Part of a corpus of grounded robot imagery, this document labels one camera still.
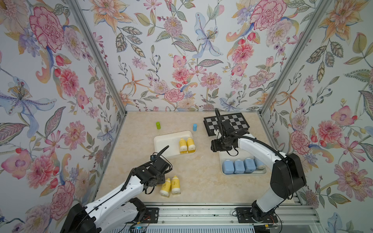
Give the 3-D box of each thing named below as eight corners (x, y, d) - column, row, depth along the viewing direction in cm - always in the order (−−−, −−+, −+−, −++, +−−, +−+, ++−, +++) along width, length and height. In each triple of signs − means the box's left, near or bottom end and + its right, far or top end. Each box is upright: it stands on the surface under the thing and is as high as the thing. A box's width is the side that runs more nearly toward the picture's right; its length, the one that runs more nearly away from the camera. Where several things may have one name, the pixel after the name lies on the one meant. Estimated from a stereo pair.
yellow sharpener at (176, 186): (172, 195, 82) (171, 191, 76) (173, 180, 87) (172, 175, 81) (180, 195, 82) (179, 191, 76) (180, 180, 87) (180, 175, 81)
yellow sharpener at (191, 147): (187, 154, 98) (188, 148, 92) (186, 143, 103) (186, 137, 98) (195, 153, 98) (195, 148, 93) (193, 143, 104) (193, 137, 98)
